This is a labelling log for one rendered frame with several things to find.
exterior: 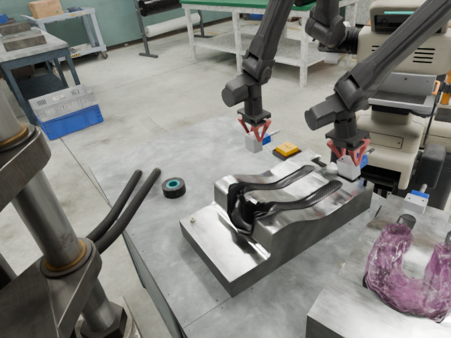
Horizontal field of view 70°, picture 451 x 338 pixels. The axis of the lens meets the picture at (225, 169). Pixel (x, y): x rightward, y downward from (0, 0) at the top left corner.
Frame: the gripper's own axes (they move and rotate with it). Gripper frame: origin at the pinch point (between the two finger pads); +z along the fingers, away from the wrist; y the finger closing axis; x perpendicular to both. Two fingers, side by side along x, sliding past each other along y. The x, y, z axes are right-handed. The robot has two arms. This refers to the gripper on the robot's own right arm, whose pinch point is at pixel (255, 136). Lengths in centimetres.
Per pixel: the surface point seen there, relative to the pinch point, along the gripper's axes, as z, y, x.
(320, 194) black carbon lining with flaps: 7.2, 29.0, 0.2
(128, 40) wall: 87, -629, 152
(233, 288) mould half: 12, 36, -35
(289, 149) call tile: 11.8, -0.3, 15.6
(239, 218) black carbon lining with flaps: 7.8, 21.6, -22.7
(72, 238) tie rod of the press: -14, 26, -60
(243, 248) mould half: 8.9, 29.8, -27.5
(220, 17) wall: 89, -642, 389
